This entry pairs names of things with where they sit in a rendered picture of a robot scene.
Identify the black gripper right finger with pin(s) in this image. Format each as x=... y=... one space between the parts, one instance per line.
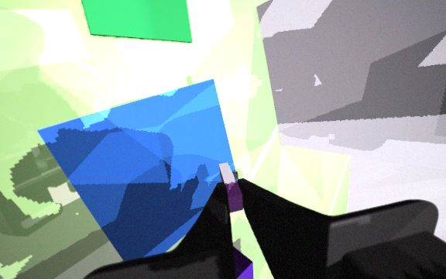
x=300 y=243

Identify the blue square marker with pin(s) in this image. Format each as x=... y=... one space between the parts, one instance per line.
x=146 y=169

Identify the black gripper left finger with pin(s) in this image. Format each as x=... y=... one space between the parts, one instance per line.
x=206 y=251

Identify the grey panel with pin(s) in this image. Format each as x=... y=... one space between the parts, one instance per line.
x=362 y=78

